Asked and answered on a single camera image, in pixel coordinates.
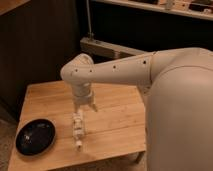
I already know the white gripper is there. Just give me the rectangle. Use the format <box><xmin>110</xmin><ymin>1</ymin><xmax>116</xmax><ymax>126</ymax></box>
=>
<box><xmin>73</xmin><ymin>90</ymin><xmax>98</xmax><ymax>115</ymax></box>

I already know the small clear bottle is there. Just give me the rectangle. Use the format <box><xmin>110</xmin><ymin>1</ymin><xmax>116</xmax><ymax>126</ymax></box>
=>
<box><xmin>73</xmin><ymin>113</ymin><xmax>85</xmax><ymax>148</ymax></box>

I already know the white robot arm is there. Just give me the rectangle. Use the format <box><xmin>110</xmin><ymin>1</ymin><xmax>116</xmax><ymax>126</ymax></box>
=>
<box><xmin>61</xmin><ymin>48</ymin><xmax>213</xmax><ymax>171</ymax></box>

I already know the black ceramic bowl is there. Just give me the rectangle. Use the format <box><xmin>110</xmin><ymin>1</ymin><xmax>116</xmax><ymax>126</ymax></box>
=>
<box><xmin>15</xmin><ymin>119</ymin><xmax>56</xmax><ymax>156</ymax></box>

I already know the wooden table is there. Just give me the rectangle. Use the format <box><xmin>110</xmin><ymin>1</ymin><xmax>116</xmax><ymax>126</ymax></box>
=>
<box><xmin>8</xmin><ymin>81</ymin><xmax>146</xmax><ymax>171</ymax></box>

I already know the metal vertical pole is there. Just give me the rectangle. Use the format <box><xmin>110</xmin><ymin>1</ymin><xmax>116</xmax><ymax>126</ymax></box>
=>
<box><xmin>86</xmin><ymin>0</ymin><xmax>93</xmax><ymax>41</ymax></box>

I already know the upper wooden shelf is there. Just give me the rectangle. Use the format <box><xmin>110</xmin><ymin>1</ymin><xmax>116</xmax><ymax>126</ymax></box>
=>
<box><xmin>93</xmin><ymin>0</ymin><xmax>213</xmax><ymax>21</ymax></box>

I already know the grey metal rail beam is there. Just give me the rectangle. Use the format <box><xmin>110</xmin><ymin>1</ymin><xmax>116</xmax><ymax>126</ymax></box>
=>
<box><xmin>80</xmin><ymin>37</ymin><xmax>144</xmax><ymax>59</ymax></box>

